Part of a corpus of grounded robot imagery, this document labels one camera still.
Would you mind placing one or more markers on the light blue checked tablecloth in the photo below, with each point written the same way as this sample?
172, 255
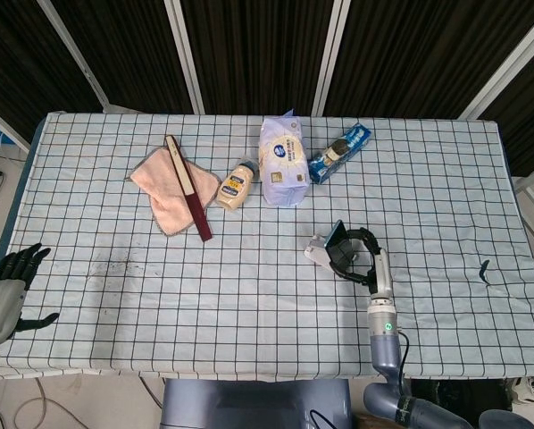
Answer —
249, 304

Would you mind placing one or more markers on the blue cookie package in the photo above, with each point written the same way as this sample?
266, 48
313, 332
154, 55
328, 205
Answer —
334, 156

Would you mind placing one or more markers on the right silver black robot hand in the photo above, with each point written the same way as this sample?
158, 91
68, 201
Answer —
383, 272

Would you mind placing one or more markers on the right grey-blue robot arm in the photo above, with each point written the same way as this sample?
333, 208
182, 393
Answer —
385, 348

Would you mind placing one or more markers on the dark red beige folded fan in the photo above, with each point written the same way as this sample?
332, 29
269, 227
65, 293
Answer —
189, 187

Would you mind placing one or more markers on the white phone stand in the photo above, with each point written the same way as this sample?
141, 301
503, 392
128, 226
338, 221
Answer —
314, 255

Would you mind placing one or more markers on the mayonnaise squeeze bottle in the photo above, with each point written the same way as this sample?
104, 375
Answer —
233, 187

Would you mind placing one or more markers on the lavender white snack bag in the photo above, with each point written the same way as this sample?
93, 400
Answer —
282, 165

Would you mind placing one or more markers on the black smartphone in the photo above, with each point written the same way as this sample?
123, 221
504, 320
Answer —
335, 232

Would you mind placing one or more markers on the pink cloth with grey edge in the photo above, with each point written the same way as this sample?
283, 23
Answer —
155, 179

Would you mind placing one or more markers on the black screen panel white frame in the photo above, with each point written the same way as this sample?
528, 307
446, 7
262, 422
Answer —
530, 116
17, 53
124, 53
419, 53
258, 53

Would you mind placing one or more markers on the white patterned object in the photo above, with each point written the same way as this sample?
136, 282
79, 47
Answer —
530, 391

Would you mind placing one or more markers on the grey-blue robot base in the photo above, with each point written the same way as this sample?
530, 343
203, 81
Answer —
249, 402

